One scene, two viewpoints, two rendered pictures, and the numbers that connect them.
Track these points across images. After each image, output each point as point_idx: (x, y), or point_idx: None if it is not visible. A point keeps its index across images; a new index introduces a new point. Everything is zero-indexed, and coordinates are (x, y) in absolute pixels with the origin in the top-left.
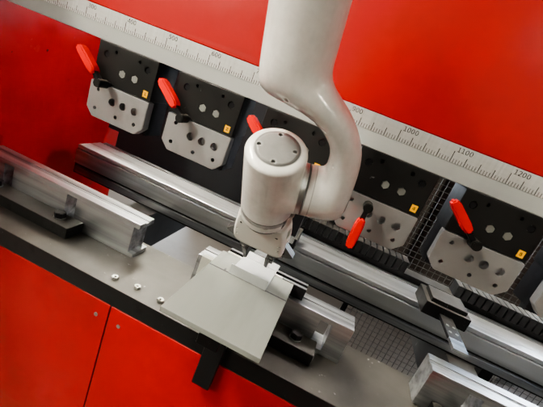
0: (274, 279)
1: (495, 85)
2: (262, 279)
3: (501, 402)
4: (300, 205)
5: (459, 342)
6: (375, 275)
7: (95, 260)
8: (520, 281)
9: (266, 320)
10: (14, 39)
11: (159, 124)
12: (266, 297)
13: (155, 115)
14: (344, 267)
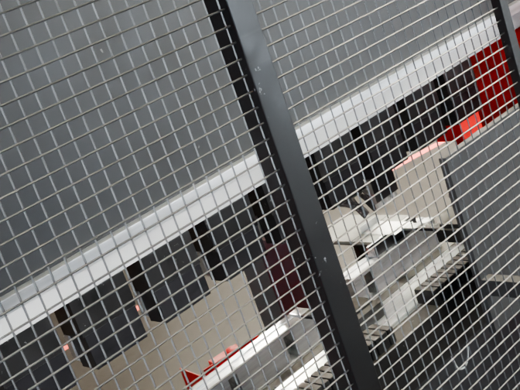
0: (375, 235)
1: None
2: (362, 225)
3: (258, 336)
4: None
5: (301, 313)
6: (414, 289)
7: (446, 215)
8: (263, 244)
9: (333, 237)
10: None
11: (452, 116)
12: (354, 235)
13: (443, 110)
14: (422, 270)
